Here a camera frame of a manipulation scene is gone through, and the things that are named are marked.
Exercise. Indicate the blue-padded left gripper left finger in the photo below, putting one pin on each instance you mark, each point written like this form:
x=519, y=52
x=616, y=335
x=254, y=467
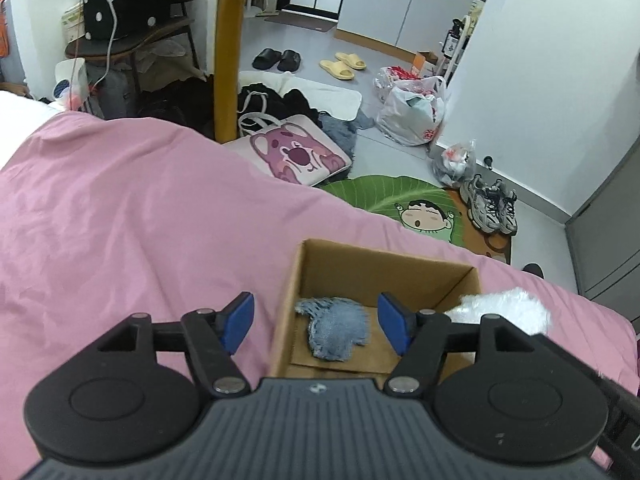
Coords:
x=208, y=339

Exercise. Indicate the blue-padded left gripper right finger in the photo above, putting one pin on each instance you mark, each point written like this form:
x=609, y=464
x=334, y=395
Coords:
x=422, y=340

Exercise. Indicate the white fluffy ball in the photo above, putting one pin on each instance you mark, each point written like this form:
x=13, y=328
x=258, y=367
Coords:
x=515, y=305

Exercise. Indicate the brown cardboard box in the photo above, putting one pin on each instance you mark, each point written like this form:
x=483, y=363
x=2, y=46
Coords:
x=327, y=269

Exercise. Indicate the green leaf cartoon rug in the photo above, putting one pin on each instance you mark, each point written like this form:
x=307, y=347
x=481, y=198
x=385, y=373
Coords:
x=423, y=208

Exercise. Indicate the grey sneaker left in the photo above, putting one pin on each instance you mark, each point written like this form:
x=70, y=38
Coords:
x=482, y=201

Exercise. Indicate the grey sneaker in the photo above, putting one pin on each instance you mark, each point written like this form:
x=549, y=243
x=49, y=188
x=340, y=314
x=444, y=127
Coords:
x=482, y=201
x=503, y=199

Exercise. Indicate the grey sneaker right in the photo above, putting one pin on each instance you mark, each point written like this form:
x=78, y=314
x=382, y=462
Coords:
x=503, y=199

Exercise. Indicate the pink bed sheet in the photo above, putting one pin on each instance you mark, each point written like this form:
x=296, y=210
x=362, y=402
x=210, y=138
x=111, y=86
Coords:
x=104, y=218

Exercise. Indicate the small clear trash bag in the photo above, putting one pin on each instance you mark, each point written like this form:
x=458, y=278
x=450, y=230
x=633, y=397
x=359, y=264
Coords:
x=455, y=165

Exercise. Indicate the grey wardrobe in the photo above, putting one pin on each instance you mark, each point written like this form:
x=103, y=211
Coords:
x=604, y=241

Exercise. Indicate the pink bear tote bag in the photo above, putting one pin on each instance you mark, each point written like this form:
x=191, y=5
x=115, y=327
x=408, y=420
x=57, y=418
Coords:
x=293, y=149

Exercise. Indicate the large white plastic bag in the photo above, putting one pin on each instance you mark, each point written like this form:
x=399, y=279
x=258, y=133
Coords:
x=412, y=109

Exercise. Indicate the black clothes pile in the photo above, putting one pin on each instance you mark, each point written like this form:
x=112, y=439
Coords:
x=259, y=105

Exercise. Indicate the white floor mat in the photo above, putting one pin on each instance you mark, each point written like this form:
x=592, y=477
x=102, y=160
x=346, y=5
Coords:
x=340, y=103

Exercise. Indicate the left yellow slipper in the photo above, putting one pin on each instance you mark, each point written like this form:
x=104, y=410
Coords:
x=337, y=69

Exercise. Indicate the yellow slipper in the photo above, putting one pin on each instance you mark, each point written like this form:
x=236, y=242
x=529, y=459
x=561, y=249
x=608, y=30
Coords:
x=337, y=69
x=352, y=60

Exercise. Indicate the left black slipper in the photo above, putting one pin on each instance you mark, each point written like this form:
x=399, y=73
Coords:
x=266, y=59

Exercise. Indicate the black slipper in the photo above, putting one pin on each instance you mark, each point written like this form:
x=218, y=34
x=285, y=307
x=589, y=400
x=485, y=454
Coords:
x=266, y=59
x=290, y=61

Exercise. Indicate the right yellow slipper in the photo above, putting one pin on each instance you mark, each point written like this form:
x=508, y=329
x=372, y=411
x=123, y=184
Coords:
x=352, y=60

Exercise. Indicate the right black slipper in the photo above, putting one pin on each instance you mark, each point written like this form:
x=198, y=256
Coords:
x=290, y=61

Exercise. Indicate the black spray bottle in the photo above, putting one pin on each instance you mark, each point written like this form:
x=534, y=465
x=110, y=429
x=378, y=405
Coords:
x=452, y=39

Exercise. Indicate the dark side chair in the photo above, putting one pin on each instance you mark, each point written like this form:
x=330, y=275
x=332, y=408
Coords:
x=127, y=48

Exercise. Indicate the white kitchen cabinet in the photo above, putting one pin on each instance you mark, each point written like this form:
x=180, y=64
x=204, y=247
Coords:
x=409, y=25

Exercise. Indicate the black polka dot bag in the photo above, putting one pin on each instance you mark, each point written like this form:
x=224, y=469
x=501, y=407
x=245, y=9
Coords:
x=106, y=19

